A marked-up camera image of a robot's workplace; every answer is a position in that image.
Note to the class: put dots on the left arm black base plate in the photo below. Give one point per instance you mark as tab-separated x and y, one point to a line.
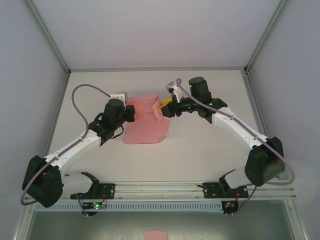
110	191

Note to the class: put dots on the wide aluminium mounting rail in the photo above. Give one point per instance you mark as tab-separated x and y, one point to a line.
160	192

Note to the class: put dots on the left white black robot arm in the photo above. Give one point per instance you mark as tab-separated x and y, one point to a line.
72	147

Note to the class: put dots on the spare pink paper sheet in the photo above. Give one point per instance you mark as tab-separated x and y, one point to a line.
156	235

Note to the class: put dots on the aluminium frame rail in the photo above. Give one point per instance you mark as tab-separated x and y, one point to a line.
255	100
58	105
157	69

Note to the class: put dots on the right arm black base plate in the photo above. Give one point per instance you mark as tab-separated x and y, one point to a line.
208	191

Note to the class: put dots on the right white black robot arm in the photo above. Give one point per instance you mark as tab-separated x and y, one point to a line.
237	130

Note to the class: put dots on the pink cloth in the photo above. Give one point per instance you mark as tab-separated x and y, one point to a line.
145	130

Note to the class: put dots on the aluminium frame post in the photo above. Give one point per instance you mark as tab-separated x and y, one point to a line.
267	35
298	222
23	222
47	37

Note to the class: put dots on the circuit board with green light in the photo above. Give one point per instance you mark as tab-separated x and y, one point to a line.
96	205

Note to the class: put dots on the small circuit board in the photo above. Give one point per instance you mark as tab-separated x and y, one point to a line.
228	205

